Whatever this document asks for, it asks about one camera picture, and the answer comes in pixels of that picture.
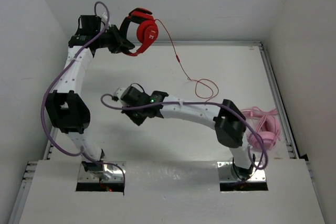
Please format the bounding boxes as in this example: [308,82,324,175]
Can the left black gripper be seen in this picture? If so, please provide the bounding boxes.
[93,24,133,54]

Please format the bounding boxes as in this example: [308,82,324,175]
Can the red headphones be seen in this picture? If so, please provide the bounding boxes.
[119,7,159,57]

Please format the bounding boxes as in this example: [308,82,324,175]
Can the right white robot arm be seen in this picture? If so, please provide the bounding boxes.
[115,86,255,180]

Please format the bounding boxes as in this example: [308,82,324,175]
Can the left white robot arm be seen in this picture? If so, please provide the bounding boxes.
[40,13,134,167]

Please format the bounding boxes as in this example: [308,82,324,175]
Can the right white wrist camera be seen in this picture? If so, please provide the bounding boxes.
[112,88,129,104]

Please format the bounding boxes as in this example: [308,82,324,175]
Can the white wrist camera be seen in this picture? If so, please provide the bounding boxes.
[100,12,110,28]
[112,88,129,104]

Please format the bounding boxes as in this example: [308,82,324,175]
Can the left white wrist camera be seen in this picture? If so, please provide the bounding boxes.
[100,12,110,28]

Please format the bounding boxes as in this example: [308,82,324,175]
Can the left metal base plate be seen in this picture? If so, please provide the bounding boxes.
[77,161,125,183]

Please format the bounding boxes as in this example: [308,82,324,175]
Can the metal base plate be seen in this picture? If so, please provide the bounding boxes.
[217,161,267,183]
[77,161,125,183]

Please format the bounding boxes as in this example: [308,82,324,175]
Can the pink headphones with cable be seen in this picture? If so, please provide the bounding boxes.
[241,106,281,151]

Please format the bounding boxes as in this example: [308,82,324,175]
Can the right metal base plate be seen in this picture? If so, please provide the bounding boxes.
[217,161,267,183]

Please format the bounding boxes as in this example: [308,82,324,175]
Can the aluminium table frame rail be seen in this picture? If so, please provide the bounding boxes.
[20,44,323,223]

